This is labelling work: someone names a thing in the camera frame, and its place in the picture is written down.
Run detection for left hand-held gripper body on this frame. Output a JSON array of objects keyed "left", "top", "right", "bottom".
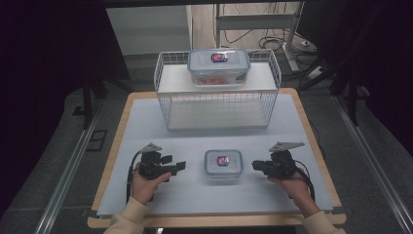
[{"left": 137, "top": 141, "right": 179, "bottom": 182}]

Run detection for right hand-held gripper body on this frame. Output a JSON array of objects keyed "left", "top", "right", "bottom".
[{"left": 259, "top": 140, "right": 306, "bottom": 180}]

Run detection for small clear food container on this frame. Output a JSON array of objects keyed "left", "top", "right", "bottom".
[{"left": 204, "top": 148, "right": 244, "bottom": 182}]

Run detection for white wire shelf rack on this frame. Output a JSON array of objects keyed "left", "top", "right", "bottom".
[{"left": 153, "top": 48, "right": 282, "bottom": 132}]

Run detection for large clear food container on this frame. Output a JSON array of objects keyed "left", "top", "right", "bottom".
[{"left": 186, "top": 47, "right": 252, "bottom": 88}]

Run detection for person's left hand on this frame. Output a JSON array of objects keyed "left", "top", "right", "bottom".
[{"left": 131, "top": 161, "right": 172, "bottom": 206}]

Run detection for person's right hand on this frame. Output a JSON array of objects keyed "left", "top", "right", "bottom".
[{"left": 267, "top": 169, "right": 317, "bottom": 219}]

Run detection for white table mat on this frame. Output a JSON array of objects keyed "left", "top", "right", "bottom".
[{"left": 95, "top": 93, "right": 335, "bottom": 217}]

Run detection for wooden table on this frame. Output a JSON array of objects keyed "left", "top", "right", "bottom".
[{"left": 87, "top": 87, "right": 348, "bottom": 229}]

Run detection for black metal stand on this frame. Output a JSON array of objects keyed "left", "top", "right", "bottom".
[
  {"left": 72, "top": 76, "right": 109, "bottom": 131},
  {"left": 330, "top": 62, "right": 362, "bottom": 128}
]

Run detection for white power strip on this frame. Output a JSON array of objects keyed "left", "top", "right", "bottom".
[{"left": 306, "top": 65, "right": 324, "bottom": 81}]

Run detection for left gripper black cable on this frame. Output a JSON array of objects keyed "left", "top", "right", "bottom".
[{"left": 125, "top": 151, "right": 143, "bottom": 205}]

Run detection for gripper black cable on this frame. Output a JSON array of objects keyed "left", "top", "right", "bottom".
[
  {"left": 292, "top": 159, "right": 317, "bottom": 202},
  {"left": 125, "top": 151, "right": 143, "bottom": 205}
]

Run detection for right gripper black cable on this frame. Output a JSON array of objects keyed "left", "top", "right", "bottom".
[{"left": 292, "top": 159, "right": 317, "bottom": 202}]

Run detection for aluminium floor rail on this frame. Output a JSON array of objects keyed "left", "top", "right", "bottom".
[
  {"left": 332, "top": 95, "right": 413, "bottom": 234},
  {"left": 33, "top": 99, "right": 105, "bottom": 234}
]

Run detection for black floor cables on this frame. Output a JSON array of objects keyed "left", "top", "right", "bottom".
[{"left": 223, "top": 28, "right": 320, "bottom": 66}]

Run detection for white metal desk frame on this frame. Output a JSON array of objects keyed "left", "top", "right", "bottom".
[{"left": 213, "top": 1, "right": 306, "bottom": 73}]

